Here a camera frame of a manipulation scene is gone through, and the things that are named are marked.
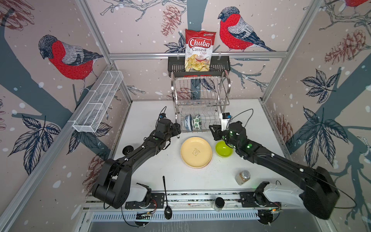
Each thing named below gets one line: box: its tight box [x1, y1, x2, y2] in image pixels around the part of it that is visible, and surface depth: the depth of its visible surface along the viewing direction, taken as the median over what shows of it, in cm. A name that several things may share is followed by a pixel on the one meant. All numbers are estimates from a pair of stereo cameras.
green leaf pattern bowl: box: [192, 114, 202, 131], surface depth 93 cm
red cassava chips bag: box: [185, 29, 217, 73], surface depth 86 cm
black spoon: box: [162, 175, 173, 220], surface depth 72 cm
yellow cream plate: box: [180, 136, 213, 169], surface depth 90 cm
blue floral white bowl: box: [184, 114, 193, 131], surface depth 92 cm
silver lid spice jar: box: [234, 169, 251, 186], surface depth 75 cm
